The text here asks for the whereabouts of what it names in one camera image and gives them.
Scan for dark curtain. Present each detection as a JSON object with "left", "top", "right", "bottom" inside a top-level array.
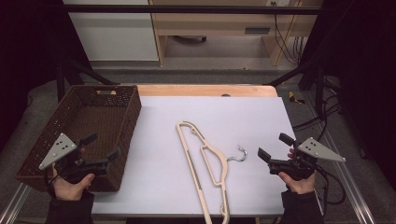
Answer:
[
  {"left": 300, "top": 0, "right": 396, "bottom": 189},
  {"left": 0, "top": 0, "right": 92, "bottom": 152}
]

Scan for wooden table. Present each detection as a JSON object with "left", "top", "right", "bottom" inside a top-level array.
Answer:
[{"left": 136, "top": 84, "right": 278, "bottom": 98}]

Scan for white table sheet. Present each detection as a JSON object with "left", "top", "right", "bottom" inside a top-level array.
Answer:
[{"left": 92, "top": 95, "right": 323, "bottom": 217}]

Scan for beige plastic clothes hanger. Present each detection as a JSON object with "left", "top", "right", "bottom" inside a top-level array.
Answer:
[{"left": 176, "top": 120, "right": 248, "bottom": 224}]

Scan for aluminium rail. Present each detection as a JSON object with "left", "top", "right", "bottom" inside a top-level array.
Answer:
[
  {"left": 0, "top": 182, "right": 32, "bottom": 224},
  {"left": 303, "top": 92, "right": 378, "bottom": 224}
]

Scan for light wooden desk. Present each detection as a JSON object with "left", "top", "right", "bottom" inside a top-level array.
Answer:
[{"left": 148, "top": 0, "right": 324, "bottom": 67}]

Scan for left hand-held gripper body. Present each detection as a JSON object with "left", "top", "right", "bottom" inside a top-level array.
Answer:
[{"left": 38, "top": 133, "right": 110, "bottom": 185}]

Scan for yellow and black tool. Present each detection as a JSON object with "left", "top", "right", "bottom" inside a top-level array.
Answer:
[{"left": 288, "top": 91, "right": 306, "bottom": 105}]

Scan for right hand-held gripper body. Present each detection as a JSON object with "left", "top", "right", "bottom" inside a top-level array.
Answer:
[{"left": 267, "top": 137, "right": 347, "bottom": 181}]

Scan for black hanging cables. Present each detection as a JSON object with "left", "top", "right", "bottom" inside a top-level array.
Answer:
[{"left": 273, "top": 3, "right": 304, "bottom": 65}]

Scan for white cabinet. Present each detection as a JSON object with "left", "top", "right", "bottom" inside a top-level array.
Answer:
[{"left": 62, "top": 0, "right": 160, "bottom": 62}]

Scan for person's left hand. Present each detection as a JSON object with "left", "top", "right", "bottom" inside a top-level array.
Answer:
[{"left": 50, "top": 164, "right": 96, "bottom": 202}]

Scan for black horizontal metal bar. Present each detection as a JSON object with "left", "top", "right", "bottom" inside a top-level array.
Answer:
[{"left": 64, "top": 4, "right": 324, "bottom": 16}]

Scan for black floor cable bundle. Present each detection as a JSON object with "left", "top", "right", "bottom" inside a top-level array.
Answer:
[{"left": 292, "top": 92, "right": 342, "bottom": 132}]

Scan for black metal stand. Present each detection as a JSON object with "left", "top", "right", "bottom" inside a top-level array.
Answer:
[
  {"left": 55, "top": 59, "right": 120, "bottom": 101},
  {"left": 264, "top": 57, "right": 330, "bottom": 117}
]

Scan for brown woven basket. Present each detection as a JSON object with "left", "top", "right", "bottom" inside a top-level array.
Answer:
[{"left": 15, "top": 84, "right": 143, "bottom": 193}]

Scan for person's right hand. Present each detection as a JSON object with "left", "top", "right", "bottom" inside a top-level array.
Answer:
[{"left": 277, "top": 171, "right": 317, "bottom": 196}]

